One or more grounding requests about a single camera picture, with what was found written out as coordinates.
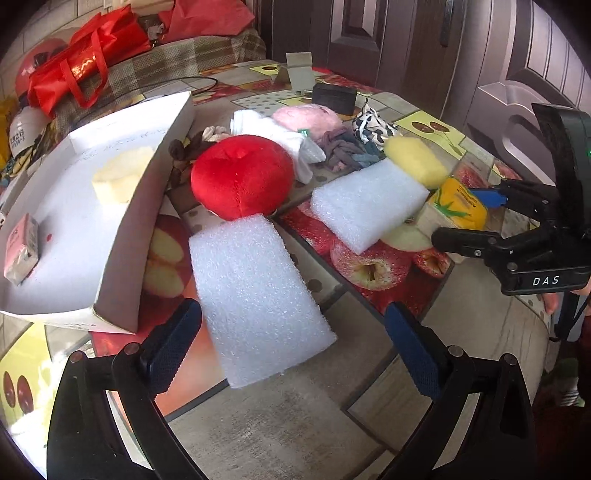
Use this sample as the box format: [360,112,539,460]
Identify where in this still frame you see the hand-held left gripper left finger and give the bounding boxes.
[46,298,208,480]

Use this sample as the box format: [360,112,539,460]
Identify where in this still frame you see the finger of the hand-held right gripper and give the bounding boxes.
[431,225,555,266]
[471,179,559,227]

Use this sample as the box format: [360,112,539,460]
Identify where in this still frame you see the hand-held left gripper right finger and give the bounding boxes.
[384,302,536,480]

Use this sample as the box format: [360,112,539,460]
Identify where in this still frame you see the yellow sponge packet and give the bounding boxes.
[418,178,489,234]

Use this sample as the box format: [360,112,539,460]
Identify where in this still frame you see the large white foam block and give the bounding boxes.
[188,215,338,389]

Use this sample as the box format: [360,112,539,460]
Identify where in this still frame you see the small white foam block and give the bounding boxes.
[310,159,431,256]

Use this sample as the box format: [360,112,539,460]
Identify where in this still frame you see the black white patterned cloth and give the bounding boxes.
[352,102,400,148]

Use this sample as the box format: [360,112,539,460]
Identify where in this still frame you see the white cardboard box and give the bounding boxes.
[0,91,195,334]

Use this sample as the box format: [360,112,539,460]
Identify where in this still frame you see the red plush apple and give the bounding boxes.
[190,135,296,221]

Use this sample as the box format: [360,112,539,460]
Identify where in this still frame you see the pink plush toy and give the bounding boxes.
[272,104,345,139]

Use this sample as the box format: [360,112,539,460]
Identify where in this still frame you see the white sock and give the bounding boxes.
[230,109,327,183]

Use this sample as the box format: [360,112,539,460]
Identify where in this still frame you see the fruit print tablecloth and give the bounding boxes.
[0,60,573,480]

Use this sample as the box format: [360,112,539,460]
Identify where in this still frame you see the striped cloth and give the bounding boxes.
[551,357,585,409]

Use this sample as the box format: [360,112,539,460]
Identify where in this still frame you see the dark brown door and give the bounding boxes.
[259,0,591,185]

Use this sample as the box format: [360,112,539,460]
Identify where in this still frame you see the pale yellow sponge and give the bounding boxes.
[91,147,155,205]

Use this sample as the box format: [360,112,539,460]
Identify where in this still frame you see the pink tissue packet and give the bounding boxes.
[4,215,41,286]

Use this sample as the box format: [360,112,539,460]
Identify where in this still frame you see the black box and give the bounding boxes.
[312,83,358,115]

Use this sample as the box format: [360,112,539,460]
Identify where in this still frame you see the pale scrunchie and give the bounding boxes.
[201,124,234,144]

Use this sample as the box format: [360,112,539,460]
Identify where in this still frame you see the white card stand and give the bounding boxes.
[272,52,315,90]

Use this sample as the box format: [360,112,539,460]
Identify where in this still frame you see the white helmet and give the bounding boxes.
[8,106,51,158]

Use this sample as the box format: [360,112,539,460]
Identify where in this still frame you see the yellow bag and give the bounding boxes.
[0,95,19,167]

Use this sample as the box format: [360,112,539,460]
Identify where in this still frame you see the plaid sofa cover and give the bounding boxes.
[51,28,267,134]

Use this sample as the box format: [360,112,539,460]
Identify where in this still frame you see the red tote bag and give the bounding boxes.
[28,4,153,118]

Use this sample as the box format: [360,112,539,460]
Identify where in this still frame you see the red cloth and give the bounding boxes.
[157,0,256,44]

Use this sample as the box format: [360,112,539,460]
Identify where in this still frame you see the blue grey hair tie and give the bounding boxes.
[355,141,386,169]

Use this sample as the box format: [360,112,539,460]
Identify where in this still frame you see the brown hair tie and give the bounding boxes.
[168,131,204,185]

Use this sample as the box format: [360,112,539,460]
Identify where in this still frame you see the black cable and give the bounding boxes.
[111,76,220,104]

